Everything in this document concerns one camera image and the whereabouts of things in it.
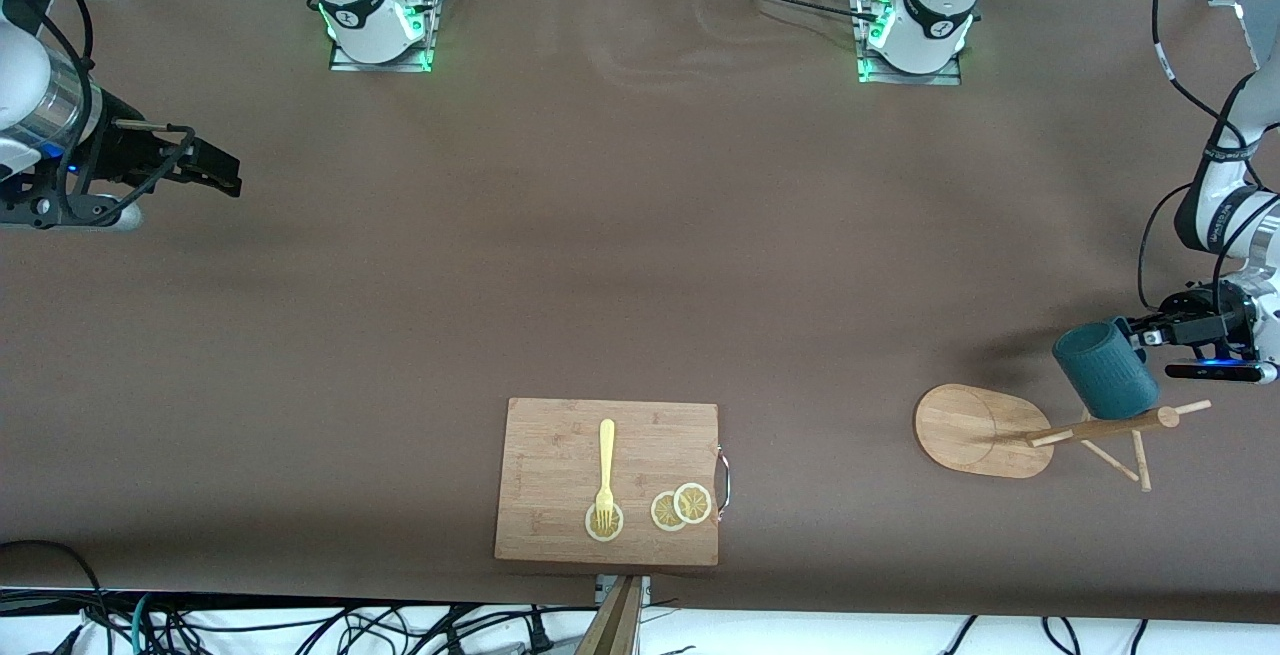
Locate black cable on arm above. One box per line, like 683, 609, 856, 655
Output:
0, 0, 97, 96
1138, 0, 1263, 308

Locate metal clamp bracket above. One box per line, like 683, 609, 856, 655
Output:
595, 574, 652, 608

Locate pale yellow plastic fork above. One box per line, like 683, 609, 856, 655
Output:
594, 419, 618, 534

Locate wooden camera support beam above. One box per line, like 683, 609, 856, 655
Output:
574, 575, 642, 655

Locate wooden mug rack oval base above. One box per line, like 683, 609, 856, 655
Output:
914, 383, 1213, 494

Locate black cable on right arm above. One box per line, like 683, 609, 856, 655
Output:
0, 0, 97, 96

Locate metal base plate right arm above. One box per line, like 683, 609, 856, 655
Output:
329, 0, 443, 74

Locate bamboo cutting board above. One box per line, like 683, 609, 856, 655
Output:
494, 397, 721, 567

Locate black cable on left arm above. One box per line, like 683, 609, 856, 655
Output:
1138, 0, 1263, 308

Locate teal cup yellow inside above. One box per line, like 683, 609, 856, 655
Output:
1052, 319, 1162, 421

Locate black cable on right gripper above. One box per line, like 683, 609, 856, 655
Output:
58, 123, 198, 228

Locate black cable tangle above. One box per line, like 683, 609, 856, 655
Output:
0, 539, 566, 655

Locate metal base plate left arm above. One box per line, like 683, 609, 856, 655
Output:
855, 0, 964, 87

